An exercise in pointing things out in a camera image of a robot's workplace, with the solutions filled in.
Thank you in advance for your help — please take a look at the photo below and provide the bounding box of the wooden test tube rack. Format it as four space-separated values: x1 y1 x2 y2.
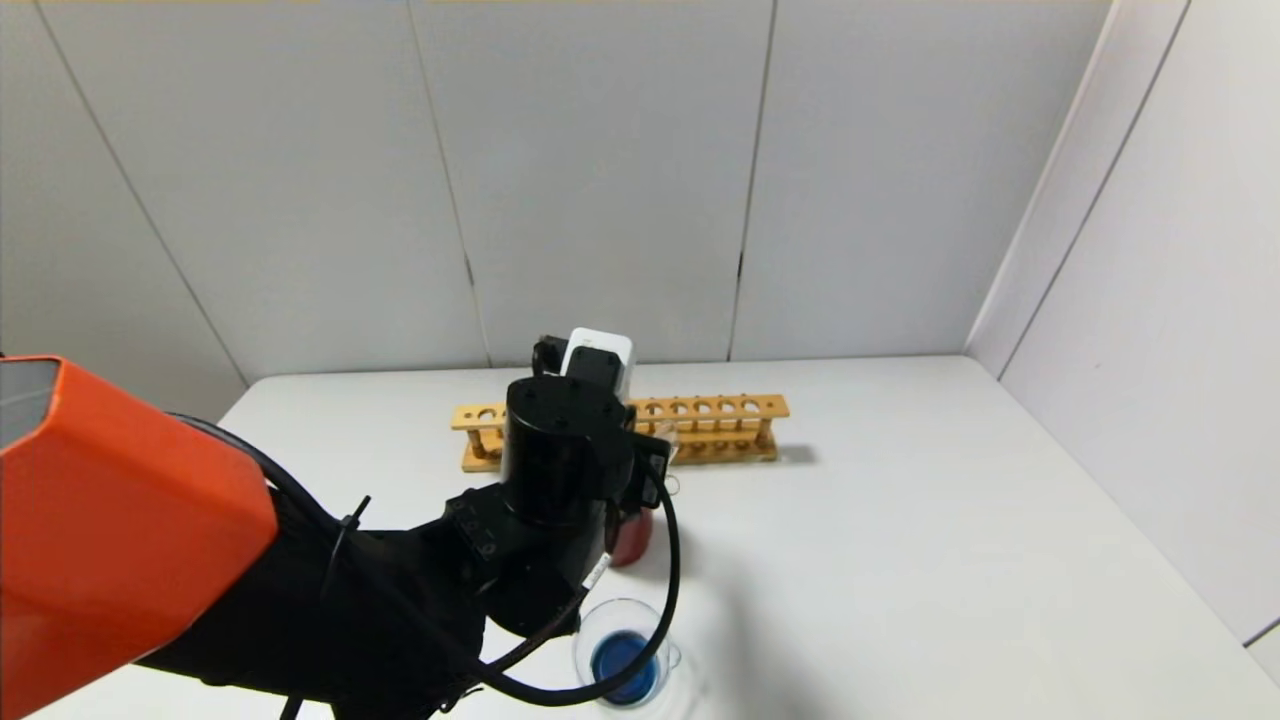
451 394 791 473

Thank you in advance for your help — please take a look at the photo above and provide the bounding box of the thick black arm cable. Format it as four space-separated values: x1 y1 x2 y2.
170 412 685 709

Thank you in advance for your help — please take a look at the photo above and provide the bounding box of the red plastic cup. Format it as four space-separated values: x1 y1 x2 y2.
610 505 656 569

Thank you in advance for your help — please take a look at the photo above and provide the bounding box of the clear glass beaker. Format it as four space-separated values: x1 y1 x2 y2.
573 597 692 714

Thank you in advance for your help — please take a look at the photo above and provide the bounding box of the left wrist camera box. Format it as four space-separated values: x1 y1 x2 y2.
560 327 635 397

